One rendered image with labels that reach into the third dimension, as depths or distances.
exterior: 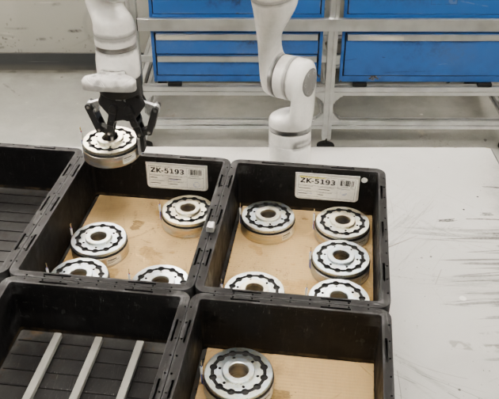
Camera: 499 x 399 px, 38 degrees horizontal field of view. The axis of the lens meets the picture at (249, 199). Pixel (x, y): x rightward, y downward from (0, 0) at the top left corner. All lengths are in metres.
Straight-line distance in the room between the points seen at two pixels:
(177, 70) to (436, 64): 1.11
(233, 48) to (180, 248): 1.87
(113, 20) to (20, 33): 3.00
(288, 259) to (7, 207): 0.59
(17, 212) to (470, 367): 0.91
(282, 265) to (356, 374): 0.28
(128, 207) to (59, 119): 2.23
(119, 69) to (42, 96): 2.70
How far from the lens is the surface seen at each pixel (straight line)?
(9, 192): 1.61
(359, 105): 3.76
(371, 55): 3.20
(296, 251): 1.37
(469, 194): 1.83
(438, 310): 1.48
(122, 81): 1.23
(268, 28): 1.45
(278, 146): 1.57
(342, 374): 1.15
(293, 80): 1.49
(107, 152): 1.34
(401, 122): 3.34
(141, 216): 1.47
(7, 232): 1.49
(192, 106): 3.72
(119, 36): 1.25
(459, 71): 3.31
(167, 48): 3.17
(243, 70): 3.19
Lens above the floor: 1.67
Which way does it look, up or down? 34 degrees down
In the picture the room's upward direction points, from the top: straight up
